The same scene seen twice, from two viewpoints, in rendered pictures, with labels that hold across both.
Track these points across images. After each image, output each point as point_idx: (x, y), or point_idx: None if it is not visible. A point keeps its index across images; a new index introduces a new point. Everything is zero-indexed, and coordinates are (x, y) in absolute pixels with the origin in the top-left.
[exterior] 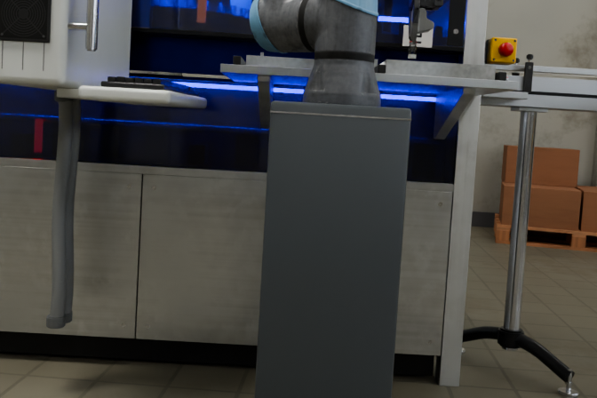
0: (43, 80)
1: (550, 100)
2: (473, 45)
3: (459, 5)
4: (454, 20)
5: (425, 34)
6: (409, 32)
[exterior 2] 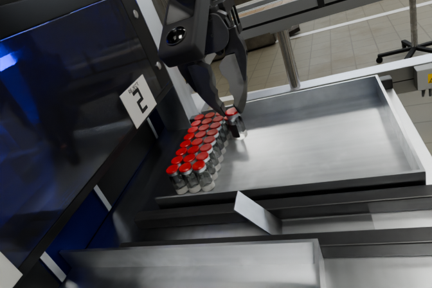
0: None
1: (189, 86)
2: (175, 71)
3: (143, 27)
4: (150, 52)
5: (143, 90)
6: (216, 99)
